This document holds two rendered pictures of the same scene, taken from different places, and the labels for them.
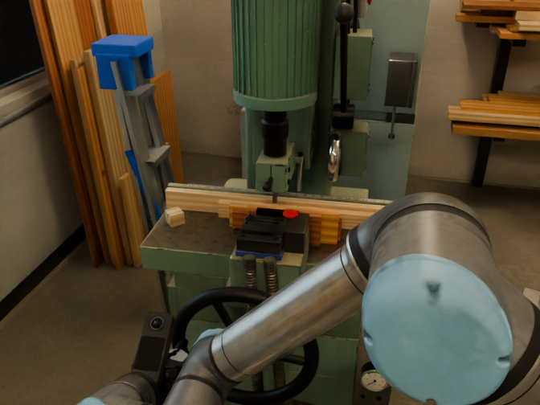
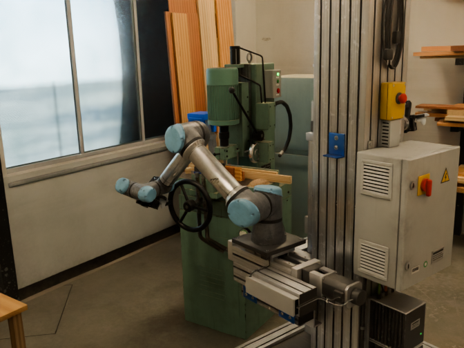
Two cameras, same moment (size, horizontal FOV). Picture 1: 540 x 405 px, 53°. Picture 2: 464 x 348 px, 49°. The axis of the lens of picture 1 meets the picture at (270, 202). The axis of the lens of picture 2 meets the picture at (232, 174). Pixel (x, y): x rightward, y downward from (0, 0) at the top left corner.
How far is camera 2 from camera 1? 187 cm
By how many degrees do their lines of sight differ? 26
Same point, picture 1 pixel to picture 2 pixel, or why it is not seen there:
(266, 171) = (217, 150)
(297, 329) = (175, 162)
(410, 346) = (169, 139)
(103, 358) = (171, 272)
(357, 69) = (264, 117)
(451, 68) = not seen: hidden behind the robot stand
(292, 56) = (222, 105)
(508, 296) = (190, 132)
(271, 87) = (215, 116)
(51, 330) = (153, 259)
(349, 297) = not seen: hidden behind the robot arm
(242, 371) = (165, 179)
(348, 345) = not seen: hidden behind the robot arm
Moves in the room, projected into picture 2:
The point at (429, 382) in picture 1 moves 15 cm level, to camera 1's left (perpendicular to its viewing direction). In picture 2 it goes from (172, 146) to (141, 145)
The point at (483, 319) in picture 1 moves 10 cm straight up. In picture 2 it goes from (177, 130) to (176, 105)
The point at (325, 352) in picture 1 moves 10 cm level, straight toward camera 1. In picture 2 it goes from (232, 227) to (222, 233)
